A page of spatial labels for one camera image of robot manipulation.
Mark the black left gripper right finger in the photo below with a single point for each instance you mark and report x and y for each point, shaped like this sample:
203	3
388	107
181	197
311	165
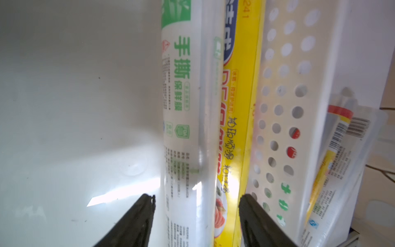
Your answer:
258	228

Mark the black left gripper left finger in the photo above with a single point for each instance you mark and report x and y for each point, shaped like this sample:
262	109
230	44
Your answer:
134	228

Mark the white green wrap roll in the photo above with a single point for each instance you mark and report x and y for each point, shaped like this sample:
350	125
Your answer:
192	53

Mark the yellow red wrap box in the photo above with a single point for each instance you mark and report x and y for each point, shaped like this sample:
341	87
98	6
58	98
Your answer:
244	21

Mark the green white roll far right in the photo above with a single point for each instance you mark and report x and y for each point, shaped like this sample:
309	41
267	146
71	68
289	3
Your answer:
343	175

